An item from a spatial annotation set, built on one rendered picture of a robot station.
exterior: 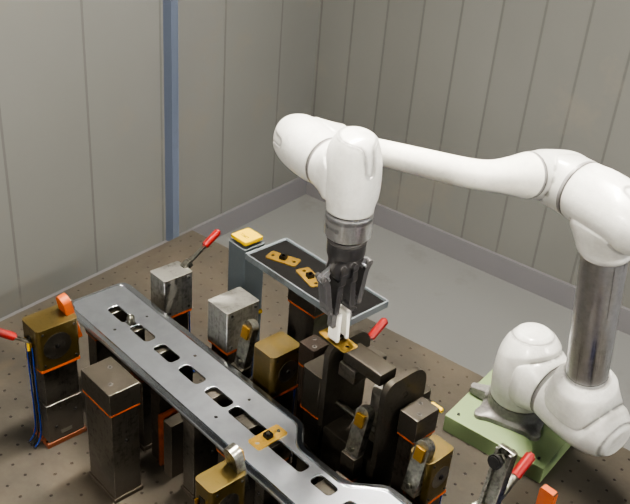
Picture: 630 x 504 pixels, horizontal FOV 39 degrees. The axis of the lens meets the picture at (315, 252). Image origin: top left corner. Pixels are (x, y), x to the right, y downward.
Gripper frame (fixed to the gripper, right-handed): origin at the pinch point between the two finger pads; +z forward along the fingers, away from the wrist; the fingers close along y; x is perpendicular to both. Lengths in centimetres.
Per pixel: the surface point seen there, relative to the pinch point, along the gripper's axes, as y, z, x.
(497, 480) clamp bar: -7.0, 15.0, 39.2
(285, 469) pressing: 14.4, 29.2, 3.3
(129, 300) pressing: 11, 29, -68
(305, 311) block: -16.2, 20.9, -29.8
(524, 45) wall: -219, 16, -132
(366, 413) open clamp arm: -3.0, 19.8, 7.6
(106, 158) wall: -55, 64, -213
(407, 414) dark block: -8.0, 17.6, 14.3
